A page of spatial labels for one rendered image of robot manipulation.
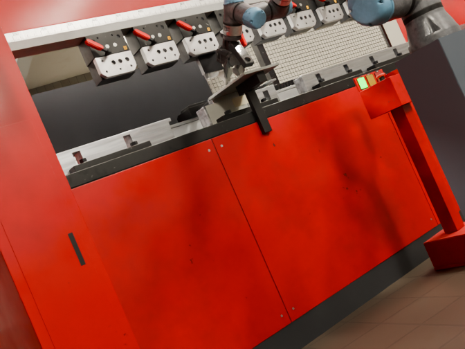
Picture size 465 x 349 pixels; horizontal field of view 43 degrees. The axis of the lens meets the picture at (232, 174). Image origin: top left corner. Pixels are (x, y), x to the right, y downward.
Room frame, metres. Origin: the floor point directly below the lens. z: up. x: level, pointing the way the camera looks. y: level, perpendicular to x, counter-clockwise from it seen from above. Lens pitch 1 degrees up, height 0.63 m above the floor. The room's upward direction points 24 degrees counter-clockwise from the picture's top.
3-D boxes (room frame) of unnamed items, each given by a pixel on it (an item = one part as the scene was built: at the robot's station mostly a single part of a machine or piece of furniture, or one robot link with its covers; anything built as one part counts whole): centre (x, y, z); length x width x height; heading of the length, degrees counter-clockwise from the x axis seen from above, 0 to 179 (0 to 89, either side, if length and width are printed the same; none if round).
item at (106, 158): (2.03, 0.36, 0.89); 0.30 x 0.05 x 0.03; 126
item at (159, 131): (2.11, 0.35, 0.92); 0.50 x 0.06 x 0.10; 126
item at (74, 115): (2.70, 0.39, 1.12); 1.13 x 0.02 x 0.44; 126
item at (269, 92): (2.46, -0.14, 0.92); 0.39 x 0.06 x 0.10; 126
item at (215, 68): (2.43, -0.10, 1.13); 0.10 x 0.02 x 0.10; 126
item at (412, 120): (2.39, -0.73, 0.39); 0.06 x 0.06 x 0.54; 39
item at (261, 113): (2.27, -0.21, 0.88); 0.14 x 0.04 x 0.22; 36
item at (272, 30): (2.64, -0.40, 1.26); 0.15 x 0.09 x 0.17; 126
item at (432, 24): (1.70, -0.69, 0.82); 0.15 x 0.15 x 0.10
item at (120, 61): (2.18, 0.25, 1.26); 0.15 x 0.09 x 0.17; 126
